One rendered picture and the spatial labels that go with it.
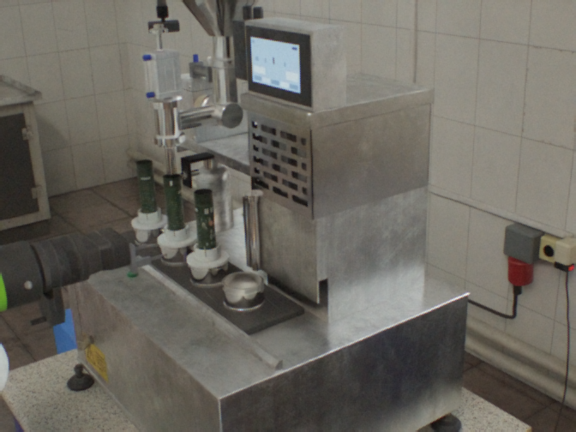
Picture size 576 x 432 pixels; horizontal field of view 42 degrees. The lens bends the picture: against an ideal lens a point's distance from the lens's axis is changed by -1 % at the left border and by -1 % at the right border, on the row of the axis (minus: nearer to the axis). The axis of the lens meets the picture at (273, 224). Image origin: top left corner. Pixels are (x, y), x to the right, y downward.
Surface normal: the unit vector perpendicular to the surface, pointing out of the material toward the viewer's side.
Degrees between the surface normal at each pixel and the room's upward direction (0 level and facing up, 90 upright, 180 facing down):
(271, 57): 90
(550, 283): 90
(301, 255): 90
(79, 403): 0
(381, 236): 90
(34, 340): 0
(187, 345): 0
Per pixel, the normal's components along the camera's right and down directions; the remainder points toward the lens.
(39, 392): -0.04, -0.93
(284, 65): -0.82, 0.24
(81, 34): 0.57, 0.29
